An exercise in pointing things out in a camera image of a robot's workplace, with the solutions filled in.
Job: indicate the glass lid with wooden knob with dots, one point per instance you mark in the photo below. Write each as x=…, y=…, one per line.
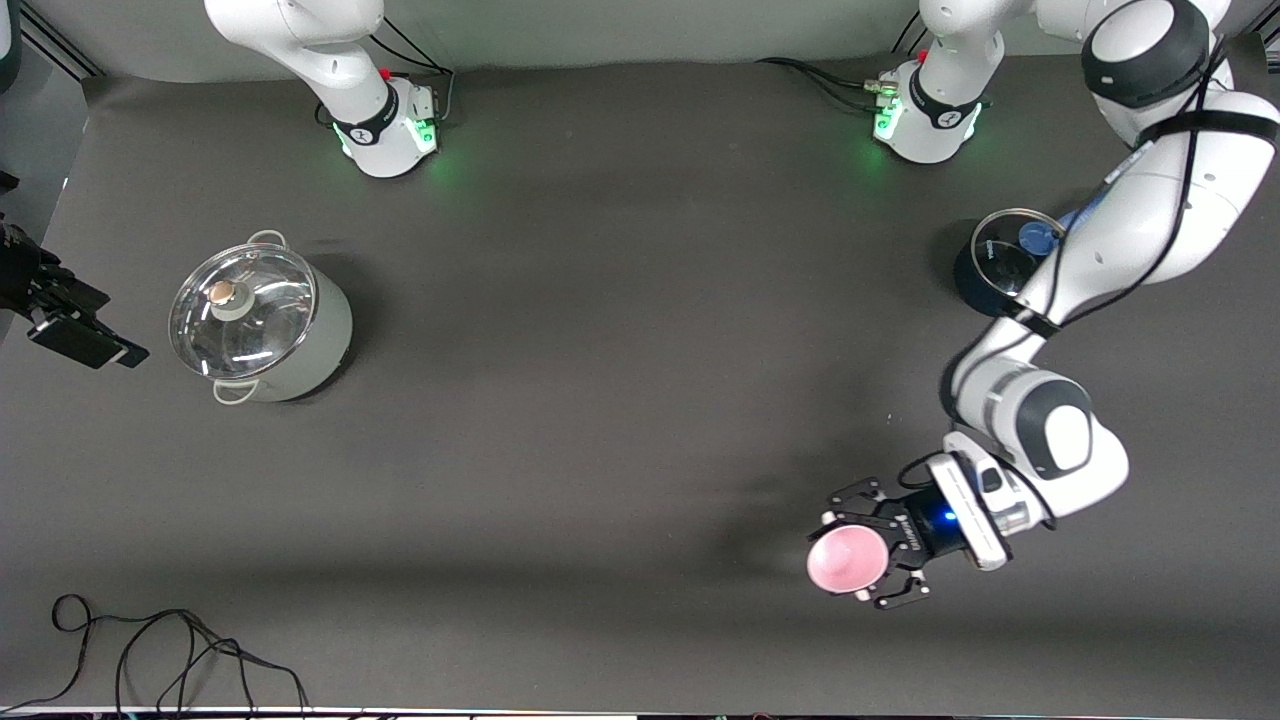
x=240, y=315

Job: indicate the grey-green stock pot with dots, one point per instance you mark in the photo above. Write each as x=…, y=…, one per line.
x=300, y=350

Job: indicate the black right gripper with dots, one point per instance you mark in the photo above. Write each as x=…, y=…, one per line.
x=20, y=262

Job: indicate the pink plastic cup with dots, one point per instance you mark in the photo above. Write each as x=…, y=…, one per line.
x=845, y=560

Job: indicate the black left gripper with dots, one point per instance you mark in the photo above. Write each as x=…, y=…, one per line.
x=922, y=531

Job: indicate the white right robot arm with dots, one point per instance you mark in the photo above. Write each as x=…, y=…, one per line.
x=300, y=30

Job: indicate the dark grey table mat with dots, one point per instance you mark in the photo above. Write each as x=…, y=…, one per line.
x=600, y=400

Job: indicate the dark blue saucepan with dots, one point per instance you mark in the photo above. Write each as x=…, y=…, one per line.
x=975, y=290

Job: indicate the glass lid with blue knob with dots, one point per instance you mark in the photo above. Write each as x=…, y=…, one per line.
x=1005, y=255

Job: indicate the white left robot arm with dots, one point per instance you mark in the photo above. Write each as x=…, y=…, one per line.
x=1150, y=220

